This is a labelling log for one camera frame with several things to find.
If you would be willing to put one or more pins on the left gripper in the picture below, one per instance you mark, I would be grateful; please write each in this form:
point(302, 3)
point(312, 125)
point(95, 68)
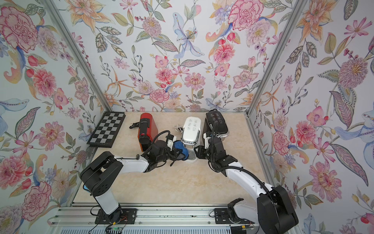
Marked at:
point(175, 155)

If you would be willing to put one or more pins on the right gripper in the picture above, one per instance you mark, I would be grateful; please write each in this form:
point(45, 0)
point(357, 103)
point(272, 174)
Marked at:
point(200, 153)

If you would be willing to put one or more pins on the blue grey cleaning cloth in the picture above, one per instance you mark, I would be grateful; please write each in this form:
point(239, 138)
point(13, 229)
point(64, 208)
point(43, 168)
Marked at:
point(181, 149)

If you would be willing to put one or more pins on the red coffee machine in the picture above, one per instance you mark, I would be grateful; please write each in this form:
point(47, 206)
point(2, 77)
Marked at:
point(147, 131)

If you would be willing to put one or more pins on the white coffee machine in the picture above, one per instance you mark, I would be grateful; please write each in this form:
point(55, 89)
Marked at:
point(191, 137)

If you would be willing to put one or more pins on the black coffee machine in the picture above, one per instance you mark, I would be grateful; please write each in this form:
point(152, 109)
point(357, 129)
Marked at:
point(215, 120)

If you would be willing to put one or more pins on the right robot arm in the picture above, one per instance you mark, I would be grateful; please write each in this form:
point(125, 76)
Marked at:
point(274, 212)

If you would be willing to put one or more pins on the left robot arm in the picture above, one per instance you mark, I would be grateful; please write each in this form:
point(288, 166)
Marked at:
point(100, 175)

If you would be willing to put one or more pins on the black white chessboard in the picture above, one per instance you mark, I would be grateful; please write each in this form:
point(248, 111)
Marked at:
point(107, 130)

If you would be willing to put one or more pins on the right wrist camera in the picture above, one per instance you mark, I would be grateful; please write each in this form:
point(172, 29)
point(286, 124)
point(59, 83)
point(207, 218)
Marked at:
point(206, 138)

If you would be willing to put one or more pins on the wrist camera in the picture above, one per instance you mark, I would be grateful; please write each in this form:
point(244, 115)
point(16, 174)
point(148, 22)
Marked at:
point(170, 140)
point(206, 138)

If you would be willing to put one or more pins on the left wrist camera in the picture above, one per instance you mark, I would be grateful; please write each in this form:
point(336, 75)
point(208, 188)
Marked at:
point(170, 140)

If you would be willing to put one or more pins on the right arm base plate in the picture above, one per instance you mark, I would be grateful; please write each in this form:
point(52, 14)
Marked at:
point(226, 216)

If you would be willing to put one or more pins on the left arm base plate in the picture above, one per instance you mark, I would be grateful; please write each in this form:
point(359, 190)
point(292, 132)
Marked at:
point(125, 216)

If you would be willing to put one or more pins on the aluminium front rail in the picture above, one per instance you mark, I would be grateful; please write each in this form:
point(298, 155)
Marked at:
point(137, 215)

